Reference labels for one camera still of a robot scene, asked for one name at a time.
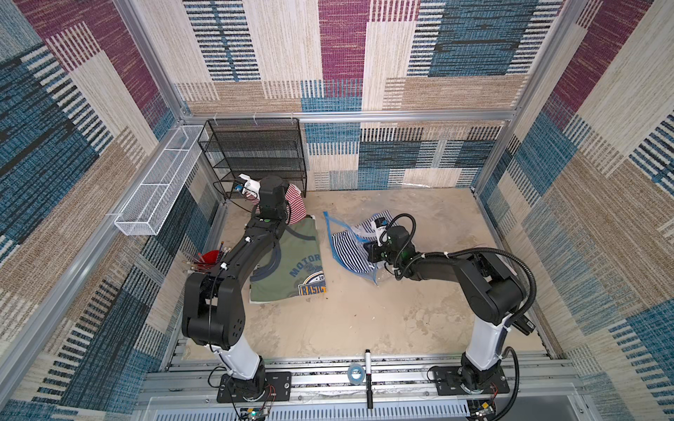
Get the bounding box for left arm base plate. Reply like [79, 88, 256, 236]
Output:
[216, 371, 292, 405]

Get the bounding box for blue tape roll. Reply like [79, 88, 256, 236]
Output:
[347, 363, 367, 386]

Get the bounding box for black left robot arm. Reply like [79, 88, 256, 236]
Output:
[182, 175, 290, 402]

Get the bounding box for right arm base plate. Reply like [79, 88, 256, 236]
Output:
[427, 363, 511, 396]

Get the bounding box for clear vacuum bag blue zip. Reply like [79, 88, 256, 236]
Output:
[323, 210, 417, 282]

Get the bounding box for green patterned garment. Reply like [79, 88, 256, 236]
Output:
[249, 216, 328, 303]

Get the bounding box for red white striped tank top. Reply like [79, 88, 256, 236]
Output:
[246, 182, 309, 226]

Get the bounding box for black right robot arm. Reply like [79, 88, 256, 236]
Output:
[364, 226, 536, 396]

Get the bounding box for red cup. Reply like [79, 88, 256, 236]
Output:
[195, 250, 223, 271]

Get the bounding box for pens in red cup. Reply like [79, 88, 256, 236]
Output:
[184, 242, 231, 275]

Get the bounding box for navy white striped tank top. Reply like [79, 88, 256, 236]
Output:
[324, 210, 392, 283]

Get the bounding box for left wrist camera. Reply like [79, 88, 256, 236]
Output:
[235, 174, 261, 196]

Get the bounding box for black marker pen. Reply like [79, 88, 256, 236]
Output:
[364, 349, 374, 410]

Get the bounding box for black mesh shelf rack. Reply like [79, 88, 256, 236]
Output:
[198, 119, 307, 199]

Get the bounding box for white wire wall basket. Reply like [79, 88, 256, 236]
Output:
[114, 126, 204, 236]

